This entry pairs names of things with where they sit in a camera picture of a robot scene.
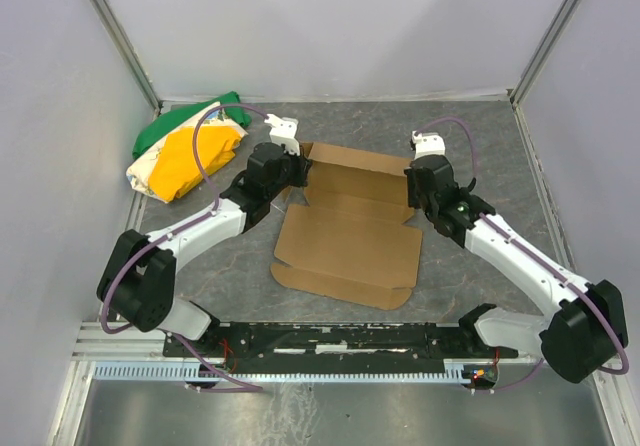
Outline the brown cardboard box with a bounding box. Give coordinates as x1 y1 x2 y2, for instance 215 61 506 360
270 142 423 310

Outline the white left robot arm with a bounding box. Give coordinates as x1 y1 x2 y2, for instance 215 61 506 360
97 143 312 341

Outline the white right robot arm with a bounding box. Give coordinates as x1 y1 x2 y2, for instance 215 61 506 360
405 155 630 383

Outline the green yellow white cloth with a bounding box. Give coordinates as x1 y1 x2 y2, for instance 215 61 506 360
126 91 252 203

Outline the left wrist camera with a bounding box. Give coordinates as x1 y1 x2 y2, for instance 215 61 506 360
264 113 301 156

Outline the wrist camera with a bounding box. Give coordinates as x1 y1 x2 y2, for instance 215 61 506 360
411 131 446 160
264 113 301 156

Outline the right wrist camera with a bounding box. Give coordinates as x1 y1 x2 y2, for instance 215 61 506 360
411 131 446 160

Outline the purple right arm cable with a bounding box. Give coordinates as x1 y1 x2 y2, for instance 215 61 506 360
417 116 631 393

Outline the light blue slotted cable duct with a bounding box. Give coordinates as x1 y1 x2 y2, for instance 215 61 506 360
93 361 470 385

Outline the aluminium frame rail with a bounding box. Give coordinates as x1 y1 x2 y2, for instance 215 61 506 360
69 321 174 367

